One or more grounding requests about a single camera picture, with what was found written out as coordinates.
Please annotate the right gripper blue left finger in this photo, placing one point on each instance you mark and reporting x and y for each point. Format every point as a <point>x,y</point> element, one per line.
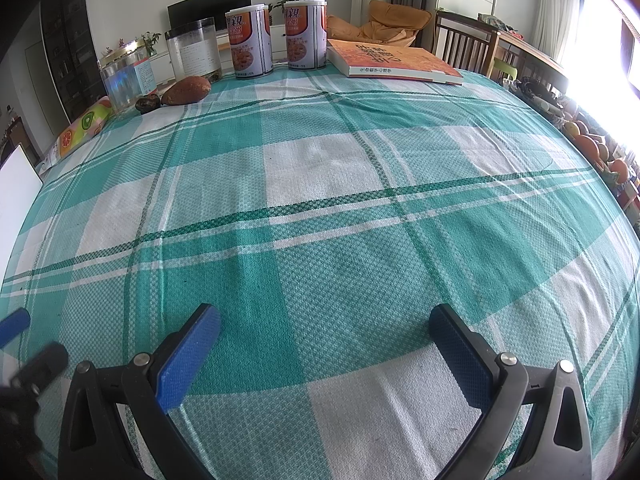
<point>94,443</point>

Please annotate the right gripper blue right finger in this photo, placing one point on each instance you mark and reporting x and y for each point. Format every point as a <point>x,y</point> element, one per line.
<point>555,443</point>

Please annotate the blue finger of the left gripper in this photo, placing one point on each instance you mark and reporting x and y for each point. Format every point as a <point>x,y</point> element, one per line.
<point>38,373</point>
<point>13,325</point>

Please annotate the white cardboard box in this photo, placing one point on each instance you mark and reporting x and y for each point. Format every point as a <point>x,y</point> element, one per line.
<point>19,186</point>

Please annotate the fruit print pouch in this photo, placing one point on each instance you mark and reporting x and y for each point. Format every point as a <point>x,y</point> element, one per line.
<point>79,132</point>

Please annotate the teal plaid tablecloth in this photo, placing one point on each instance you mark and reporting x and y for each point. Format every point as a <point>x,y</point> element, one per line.
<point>324,217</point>

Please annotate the dark mushroom by jars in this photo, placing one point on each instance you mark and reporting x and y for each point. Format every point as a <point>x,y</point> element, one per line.
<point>146,104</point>

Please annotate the glass jar gold lid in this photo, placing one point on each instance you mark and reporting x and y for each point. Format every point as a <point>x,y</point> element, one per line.
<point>127,75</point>

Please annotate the sweet potato by jars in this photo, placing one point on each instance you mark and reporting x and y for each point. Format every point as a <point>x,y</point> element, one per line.
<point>189,90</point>

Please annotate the black display cabinet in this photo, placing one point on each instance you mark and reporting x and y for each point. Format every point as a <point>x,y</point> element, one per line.
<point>70,54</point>

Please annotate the clear jar black lid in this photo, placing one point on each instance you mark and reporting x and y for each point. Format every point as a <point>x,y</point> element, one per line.
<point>193,50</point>

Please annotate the red can left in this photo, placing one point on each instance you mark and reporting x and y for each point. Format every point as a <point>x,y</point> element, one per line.
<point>250,40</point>

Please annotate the red can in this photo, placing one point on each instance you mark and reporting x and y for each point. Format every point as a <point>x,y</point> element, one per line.
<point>305,33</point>
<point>250,40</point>

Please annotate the black television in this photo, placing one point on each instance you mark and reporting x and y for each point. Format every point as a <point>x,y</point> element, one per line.
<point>188,11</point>

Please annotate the orange book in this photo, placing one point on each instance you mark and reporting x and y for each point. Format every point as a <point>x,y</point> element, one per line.
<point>362,60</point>

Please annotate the red can right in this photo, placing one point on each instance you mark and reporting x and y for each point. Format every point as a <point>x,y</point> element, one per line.
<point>305,33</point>

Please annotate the wooden chair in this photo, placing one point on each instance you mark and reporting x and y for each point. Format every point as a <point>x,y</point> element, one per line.
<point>465,43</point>

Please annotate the orange beanbag cushion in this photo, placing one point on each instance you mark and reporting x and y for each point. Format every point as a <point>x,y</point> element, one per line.
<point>388,23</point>

